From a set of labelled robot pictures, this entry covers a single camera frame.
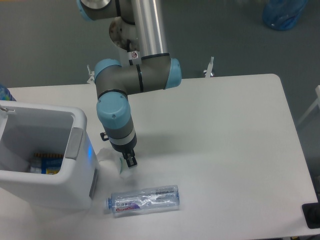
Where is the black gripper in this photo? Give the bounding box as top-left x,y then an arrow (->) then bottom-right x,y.
100,132 -> 138,168

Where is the clear plastic water bottle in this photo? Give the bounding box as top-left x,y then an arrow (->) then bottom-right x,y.
103,185 -> 180,217

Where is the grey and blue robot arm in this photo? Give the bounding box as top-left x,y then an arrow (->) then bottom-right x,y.
76,0 -> 182,168

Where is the white trash can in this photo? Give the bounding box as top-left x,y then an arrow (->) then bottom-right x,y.
0,100 -> 98,210

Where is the blue snack packet in bin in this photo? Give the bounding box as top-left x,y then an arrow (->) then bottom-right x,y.
29,152 -> 64,175

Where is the blue bottle at left edge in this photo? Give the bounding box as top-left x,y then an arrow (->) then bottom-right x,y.
0,84 -> 16,101

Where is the black device at table corner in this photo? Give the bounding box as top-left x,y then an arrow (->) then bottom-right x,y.
302,202 -> 320,229

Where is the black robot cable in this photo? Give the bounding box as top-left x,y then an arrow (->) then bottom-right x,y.
126,38 -> 137,66

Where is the white levelling foot bracket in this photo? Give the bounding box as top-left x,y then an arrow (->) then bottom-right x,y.
203,56 -> 215,78

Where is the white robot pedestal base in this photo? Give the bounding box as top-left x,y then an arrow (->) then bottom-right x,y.
86,17 -> 143,85

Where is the white frame at right edge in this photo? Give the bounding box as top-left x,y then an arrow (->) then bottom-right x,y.
296,85 -> 320,129

